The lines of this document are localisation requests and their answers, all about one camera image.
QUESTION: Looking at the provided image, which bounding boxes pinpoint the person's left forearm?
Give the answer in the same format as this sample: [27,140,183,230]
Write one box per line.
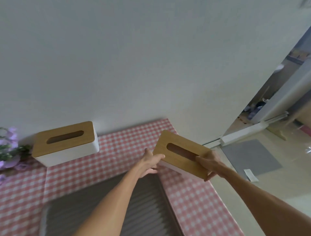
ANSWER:
[73,163,144,236]

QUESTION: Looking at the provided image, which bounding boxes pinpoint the grey floor mat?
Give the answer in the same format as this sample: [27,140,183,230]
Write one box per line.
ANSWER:
[222,139,283,177]

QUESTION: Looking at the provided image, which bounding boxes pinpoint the grey ribbed mat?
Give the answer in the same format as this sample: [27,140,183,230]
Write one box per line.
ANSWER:
[40,173,184,236]

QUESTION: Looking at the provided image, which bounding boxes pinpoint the person's left hand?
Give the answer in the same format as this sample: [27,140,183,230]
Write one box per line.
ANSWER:
[138,148,166,180]

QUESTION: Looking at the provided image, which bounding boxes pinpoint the pink checkered tablecloth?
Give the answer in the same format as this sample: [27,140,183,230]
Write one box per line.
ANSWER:
[0,118,239,236]

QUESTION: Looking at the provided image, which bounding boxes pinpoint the purple artificial flowers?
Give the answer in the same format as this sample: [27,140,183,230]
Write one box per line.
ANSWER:
[0,126,32,180]

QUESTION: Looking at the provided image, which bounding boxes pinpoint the person's right forearm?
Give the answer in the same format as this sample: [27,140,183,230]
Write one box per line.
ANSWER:
[214,162,311,236]

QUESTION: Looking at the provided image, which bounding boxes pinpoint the white tissue box wooden lid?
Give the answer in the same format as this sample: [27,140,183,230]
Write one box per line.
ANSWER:
[153,130,213,180]
[32,121,99,167]

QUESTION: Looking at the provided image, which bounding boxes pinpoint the person's right hand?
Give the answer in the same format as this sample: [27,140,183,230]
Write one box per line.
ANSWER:
[195,150,222,182]

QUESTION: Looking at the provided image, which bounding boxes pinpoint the white door frame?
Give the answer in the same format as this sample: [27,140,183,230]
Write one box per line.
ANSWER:
[220,63,311,146]

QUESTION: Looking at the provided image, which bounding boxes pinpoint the white paper slip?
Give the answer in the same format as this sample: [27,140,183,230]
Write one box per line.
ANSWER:
[244,169,259,182]

